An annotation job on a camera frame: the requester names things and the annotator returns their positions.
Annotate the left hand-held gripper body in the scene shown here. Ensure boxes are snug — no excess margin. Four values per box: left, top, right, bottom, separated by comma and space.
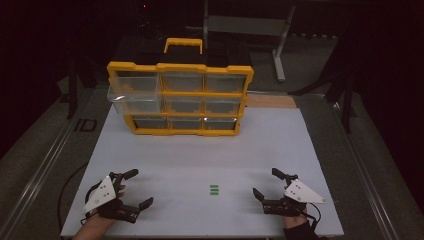
82, 171, 141, 224

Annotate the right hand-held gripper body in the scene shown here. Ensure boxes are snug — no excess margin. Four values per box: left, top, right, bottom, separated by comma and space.
262, 174, 328, 217

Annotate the clear plastic drawer bin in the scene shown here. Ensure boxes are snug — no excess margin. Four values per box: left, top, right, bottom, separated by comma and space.
106, 71, 164, 116

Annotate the yellow drawer organiser cabinet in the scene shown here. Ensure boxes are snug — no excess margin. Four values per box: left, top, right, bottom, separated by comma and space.
107, 37, 255, 137

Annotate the person's right hand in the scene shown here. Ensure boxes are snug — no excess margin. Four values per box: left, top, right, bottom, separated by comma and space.
283, 212, 310, 230

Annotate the person's left hand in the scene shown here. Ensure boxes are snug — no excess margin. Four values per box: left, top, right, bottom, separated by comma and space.
79, 184, 127, 236

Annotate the wooden board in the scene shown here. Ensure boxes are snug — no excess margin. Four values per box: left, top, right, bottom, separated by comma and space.
246, 94, 298, 109

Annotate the group of clear organiser drawers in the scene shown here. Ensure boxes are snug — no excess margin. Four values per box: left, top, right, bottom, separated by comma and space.
132, 72, 248, 131

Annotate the grey metal stand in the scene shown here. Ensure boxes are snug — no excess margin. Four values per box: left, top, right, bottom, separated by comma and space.
202, 0, 298, 83

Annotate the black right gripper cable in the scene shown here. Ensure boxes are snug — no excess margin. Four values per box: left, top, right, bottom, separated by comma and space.
304, 202, 323, 232

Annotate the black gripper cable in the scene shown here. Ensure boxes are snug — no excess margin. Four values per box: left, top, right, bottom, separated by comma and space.
304, 202, 323, 232
57, 162, 101, 234

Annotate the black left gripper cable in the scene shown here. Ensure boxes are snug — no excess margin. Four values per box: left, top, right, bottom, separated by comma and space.
57, 162, 101, 234

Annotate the aluminium rail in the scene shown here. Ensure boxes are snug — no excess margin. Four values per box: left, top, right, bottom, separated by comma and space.
0, 89, 98, 240
331, 99, 403, 240

